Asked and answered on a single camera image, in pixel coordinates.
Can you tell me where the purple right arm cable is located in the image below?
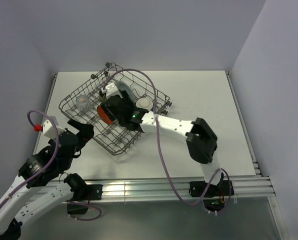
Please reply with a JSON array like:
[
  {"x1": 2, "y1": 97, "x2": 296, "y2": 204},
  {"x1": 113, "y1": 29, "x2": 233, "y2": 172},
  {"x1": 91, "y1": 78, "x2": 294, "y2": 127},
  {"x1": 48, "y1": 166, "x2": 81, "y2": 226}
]
[{"x1": 102, "y1": 68, "x2": 233, "y2": 213}]

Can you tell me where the aluminium table edge rail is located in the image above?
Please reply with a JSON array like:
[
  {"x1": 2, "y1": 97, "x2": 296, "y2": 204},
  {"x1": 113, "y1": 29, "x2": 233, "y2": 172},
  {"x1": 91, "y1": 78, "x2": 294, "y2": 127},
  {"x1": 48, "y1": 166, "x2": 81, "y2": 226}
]
[{"x1": 13, "y1": 174, "x2": 277, "y2": 203}]

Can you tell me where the light blue scalloped plate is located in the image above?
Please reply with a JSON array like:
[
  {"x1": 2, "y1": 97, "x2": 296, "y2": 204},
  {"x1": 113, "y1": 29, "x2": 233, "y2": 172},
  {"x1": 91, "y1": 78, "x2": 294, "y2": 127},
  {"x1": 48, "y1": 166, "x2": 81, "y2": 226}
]
[{"x1": 115, "y1": 80, "x2": 136, "y2": 103}]

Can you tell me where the orange round plate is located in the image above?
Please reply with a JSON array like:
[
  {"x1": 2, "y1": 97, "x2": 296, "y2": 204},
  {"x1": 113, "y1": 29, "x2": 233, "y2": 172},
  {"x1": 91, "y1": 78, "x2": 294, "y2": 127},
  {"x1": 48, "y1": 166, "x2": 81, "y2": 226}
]
[{"x1": 97, "y1": 105, "x2": 113, "y2": 125}]

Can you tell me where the clear drinking glass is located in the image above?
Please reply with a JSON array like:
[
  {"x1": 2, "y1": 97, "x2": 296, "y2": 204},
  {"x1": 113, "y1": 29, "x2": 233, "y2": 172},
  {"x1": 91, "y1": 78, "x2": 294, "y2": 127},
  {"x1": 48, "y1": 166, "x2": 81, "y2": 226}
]
[{"x1": 76, "y1": 94, "x2": 91, "y2": 113}]

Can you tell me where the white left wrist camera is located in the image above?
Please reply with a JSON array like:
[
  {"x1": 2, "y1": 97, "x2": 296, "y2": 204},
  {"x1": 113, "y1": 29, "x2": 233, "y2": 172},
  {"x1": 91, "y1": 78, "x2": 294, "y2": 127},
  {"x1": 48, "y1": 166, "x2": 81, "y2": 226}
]
[{"x1": 33, "y1": 116, "x2": 65, "y2": 139}]

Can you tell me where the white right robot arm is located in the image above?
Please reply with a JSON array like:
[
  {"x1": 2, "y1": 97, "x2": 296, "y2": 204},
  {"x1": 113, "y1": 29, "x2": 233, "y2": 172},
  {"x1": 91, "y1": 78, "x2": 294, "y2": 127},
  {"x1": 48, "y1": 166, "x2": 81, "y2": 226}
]
[{"x1": 97, "y1": 91, "x2": 224, "y2": 195}]

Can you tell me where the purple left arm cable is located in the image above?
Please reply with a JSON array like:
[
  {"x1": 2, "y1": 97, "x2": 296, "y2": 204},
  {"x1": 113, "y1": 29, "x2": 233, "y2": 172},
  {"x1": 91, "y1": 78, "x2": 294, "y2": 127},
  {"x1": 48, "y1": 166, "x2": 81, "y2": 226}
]
[{"x1": 0, "y1": 109, "x2": 102, "y2": 222}]

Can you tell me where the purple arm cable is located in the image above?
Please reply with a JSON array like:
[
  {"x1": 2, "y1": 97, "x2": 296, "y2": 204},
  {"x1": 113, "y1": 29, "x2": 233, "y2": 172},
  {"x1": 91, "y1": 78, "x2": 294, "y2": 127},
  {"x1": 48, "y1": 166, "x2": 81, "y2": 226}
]
[
  {"x1": 0, "y1": 109, "x2": 102, "y2": 222},
  {"x1": 102, "y1": 68, "x2": 233, "y2": 213}
]

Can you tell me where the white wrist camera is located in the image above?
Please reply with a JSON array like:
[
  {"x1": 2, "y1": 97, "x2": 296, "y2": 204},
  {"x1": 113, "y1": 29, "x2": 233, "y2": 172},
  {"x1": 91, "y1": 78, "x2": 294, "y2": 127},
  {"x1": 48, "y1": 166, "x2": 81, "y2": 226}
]
[
  {"x1": 102, "y1": 83, "x2": 122, "y2": 99},
  {"x1": 33, "y1": 116, "x2": 65, "y2": 139}
]

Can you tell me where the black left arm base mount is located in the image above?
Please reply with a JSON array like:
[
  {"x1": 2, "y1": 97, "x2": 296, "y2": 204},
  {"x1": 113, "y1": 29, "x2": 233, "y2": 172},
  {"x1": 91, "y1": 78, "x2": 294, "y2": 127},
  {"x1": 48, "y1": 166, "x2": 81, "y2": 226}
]
[{"x1": 67, "y1": 184, "x2": 103, "y2": 218}]

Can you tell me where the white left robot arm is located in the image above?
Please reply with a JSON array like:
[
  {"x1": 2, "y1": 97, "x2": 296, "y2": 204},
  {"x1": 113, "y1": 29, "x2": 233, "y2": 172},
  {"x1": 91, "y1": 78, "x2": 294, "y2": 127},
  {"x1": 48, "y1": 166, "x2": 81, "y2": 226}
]
[{"x1": 0, "y1": 119, "x2": 94, "y2": 240}]

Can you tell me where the teal bowl cream inside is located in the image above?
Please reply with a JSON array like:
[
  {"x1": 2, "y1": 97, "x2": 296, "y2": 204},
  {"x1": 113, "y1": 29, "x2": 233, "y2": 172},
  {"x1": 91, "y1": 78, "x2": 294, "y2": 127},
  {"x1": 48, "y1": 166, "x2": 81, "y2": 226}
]
[{"x1": 136, "y1": 97, "x2": 153, "y2": 111}]

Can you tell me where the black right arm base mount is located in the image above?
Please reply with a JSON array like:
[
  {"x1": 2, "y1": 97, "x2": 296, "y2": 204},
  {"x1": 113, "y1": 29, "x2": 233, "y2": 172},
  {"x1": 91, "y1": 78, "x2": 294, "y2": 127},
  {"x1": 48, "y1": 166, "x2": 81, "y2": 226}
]
[{"x1": 188, "y1": 180, "x2": 234, "y2": 215}]

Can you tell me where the brown bowl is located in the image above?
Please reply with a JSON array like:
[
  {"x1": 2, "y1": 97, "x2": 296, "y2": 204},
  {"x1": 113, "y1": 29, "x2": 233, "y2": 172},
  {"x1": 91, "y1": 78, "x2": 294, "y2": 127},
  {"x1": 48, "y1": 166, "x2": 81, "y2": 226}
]
[{"x1": 99, "y1": 89, "x2": 107, "y2": 102}]

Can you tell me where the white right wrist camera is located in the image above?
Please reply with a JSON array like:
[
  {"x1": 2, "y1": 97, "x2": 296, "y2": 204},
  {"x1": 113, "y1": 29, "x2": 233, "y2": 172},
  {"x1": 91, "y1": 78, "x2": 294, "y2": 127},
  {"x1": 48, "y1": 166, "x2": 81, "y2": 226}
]
[{"x1": 102, "y1": 83, "x2": 122, "y2": 99}]

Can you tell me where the grey wire dish rack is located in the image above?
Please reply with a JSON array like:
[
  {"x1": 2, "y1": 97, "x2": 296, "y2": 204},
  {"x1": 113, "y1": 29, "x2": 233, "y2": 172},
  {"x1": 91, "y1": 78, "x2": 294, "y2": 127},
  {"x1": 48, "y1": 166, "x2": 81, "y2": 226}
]
[{"x1": 59, "y1": 62, "x2": 172, "y2": 156}]

